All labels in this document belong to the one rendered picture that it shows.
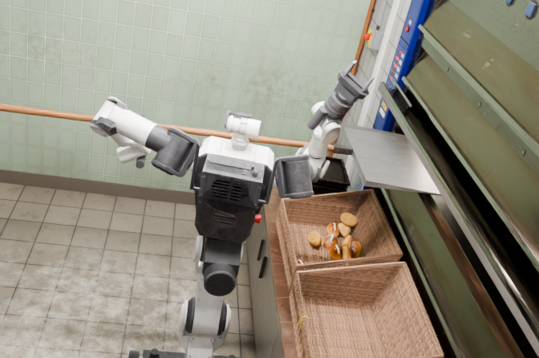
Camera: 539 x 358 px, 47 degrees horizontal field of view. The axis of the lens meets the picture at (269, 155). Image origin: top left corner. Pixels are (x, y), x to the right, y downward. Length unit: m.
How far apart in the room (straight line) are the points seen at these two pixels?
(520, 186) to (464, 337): 0.58
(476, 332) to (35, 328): 2.12
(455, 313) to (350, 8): 2.09
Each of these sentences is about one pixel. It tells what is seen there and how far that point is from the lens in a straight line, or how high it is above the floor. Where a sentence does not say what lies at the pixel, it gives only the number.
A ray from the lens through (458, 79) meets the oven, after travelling 2.65.
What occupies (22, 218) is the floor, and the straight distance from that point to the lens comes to 4.14.
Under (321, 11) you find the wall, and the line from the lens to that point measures 3.86.
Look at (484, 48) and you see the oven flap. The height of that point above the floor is 1.82.
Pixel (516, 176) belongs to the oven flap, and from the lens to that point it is 2.19.
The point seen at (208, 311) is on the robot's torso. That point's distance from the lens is 2.54.
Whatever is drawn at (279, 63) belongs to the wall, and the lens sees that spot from 3.93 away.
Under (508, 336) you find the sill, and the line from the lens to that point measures 2.16.
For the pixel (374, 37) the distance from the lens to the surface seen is 3.60.
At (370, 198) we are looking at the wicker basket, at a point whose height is 0.82.
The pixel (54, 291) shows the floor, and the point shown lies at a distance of 3.62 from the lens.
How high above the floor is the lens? 2.41
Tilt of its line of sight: 28 degrees down
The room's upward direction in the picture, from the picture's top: 13 degrees clockwise
